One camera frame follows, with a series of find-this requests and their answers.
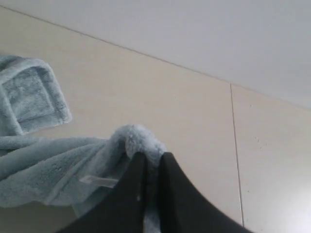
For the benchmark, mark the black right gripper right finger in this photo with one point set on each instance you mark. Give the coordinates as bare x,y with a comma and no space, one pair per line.
183,209

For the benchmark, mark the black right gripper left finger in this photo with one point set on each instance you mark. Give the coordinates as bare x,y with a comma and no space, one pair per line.
122,210

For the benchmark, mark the light blue terry towel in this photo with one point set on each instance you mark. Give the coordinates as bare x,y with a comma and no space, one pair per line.
75,171

